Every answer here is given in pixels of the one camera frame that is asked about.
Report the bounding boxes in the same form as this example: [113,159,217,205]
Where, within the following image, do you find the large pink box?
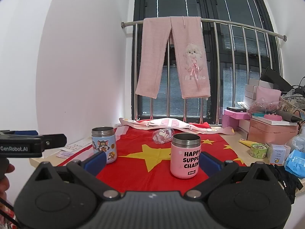
[247,118,300,146]

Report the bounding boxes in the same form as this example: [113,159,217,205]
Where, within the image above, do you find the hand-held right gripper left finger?
[31,151,121,201]

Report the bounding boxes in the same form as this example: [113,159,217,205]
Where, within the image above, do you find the blue cartoon steel cup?
[91,127,117,164]

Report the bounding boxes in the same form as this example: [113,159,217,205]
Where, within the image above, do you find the red flag with yellow stars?
[57,122,246,194]

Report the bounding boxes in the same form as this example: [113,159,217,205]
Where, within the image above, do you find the person's left hand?
[0,158,15,197]

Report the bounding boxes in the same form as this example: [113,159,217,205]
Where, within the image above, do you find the white plastic packet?
[285,134,305,153]

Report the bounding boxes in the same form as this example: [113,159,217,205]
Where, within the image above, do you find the small white bee box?
[265,143,290,165]

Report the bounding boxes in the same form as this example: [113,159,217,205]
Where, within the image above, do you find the yellow tube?
[239,138,257,149]

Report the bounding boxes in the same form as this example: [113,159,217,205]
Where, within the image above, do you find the black hair styling tool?
[276,110,303,123]

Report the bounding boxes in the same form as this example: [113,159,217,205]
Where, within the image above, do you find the pink paper bag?
[255,86,283,106]

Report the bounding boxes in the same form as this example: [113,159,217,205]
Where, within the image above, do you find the red patterned cloth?
[0,195,18,229]

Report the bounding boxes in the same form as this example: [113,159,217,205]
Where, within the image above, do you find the white and pink garment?
[119,117,235,135]

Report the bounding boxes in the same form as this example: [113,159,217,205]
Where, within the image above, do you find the pink fluffy pants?
[135,16,211,100]

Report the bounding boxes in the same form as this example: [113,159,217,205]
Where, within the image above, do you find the stack of white boxes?
[244,80,272,106]

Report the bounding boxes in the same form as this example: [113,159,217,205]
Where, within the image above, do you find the steel window railing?
[121,18,288,127]

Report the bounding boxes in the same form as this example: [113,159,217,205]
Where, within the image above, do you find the sticker sheet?
[64,137,93,152]

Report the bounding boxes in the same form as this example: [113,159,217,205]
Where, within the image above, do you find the clear plastic bag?
[247,96,287,115]

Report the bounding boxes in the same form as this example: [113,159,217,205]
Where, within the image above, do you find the lace patterned basket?
[280,93,305,115]

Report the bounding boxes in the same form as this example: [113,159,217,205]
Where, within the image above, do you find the small pink storage box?
[222,109,252,128]

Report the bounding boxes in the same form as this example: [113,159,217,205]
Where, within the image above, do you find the black cables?
[291,76,305,94]

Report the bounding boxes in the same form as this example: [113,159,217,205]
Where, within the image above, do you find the blue plastic packet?
[284,149,305,178]

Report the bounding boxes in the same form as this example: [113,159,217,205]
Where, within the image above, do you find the green round tin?
[250,143,267,159]

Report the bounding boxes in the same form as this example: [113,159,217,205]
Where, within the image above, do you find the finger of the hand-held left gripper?
[38,134,67,152]
[0,130,39,136]

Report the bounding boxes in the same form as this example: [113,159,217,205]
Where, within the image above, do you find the flat white box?
[251,114,299,126]

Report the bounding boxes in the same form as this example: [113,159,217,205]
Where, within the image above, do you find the black cloth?
[269,163,304,205]

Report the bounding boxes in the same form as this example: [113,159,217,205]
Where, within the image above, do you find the pink lettered steel cup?
[170,134,203,179]

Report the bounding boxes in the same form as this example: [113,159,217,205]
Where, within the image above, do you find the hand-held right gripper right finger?
[186,151,275,200]

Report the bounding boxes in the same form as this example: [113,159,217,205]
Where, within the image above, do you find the flat black device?
[226,106,247,113]

